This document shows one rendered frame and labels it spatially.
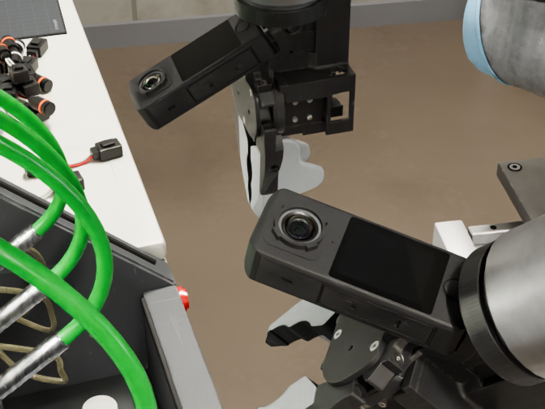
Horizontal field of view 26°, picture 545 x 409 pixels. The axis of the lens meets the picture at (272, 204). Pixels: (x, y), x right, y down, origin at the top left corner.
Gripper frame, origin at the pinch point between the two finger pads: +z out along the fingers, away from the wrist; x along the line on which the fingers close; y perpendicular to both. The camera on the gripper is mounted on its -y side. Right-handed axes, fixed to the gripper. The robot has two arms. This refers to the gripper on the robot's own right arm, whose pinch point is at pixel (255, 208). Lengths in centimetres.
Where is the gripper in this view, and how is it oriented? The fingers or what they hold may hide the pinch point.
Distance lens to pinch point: 100.3
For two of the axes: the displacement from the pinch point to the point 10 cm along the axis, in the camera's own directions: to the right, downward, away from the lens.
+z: 0.0, 8.0, 6.0
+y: 9.5, -1.8, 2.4
